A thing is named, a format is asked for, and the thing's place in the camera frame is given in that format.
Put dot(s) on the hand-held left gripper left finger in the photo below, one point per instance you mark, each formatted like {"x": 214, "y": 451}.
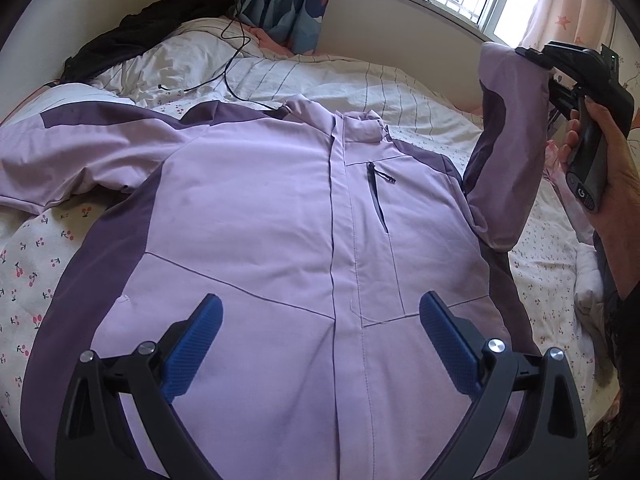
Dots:
{"x": 197, "y": 345}

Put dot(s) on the black garment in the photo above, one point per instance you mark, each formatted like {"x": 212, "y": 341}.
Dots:
{"x": 150, "y": 25}

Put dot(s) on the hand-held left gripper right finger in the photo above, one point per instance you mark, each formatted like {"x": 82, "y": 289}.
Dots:
{"x": 445, "y": 345}

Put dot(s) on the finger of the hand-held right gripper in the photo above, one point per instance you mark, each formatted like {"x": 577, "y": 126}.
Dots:
{"x": 562, "y": 92}
{"x": 532, "y": 56}

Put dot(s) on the person's dark clothing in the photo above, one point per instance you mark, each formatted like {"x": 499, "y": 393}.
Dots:
{"x": 625, "y": 350}

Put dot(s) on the blue patterned curtain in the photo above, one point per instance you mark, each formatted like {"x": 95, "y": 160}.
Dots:
{"x": 290, "y": 0}

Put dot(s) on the person's right forearm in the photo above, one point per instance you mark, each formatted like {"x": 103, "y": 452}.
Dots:
{"x": 622, "y": 270}

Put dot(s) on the white striped duvet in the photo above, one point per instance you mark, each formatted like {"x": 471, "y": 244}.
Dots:
{"x": 300, "y": 80}

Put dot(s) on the purple jacket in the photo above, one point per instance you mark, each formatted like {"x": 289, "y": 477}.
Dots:
{"x": 250, "y": 210}

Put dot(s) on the pink star curtain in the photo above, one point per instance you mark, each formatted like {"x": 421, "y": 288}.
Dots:
{"x": 560, "y": 5}

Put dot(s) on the pink cloth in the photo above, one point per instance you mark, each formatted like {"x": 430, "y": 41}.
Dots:
{"x": 272, "y": 40}

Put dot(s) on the person's right hand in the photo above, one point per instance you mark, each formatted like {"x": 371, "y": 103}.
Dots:
{"x": 617, "y": 175}

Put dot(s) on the cherry print bed sheet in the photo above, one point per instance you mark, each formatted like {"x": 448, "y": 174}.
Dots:
{"x": 35, "y": 260}

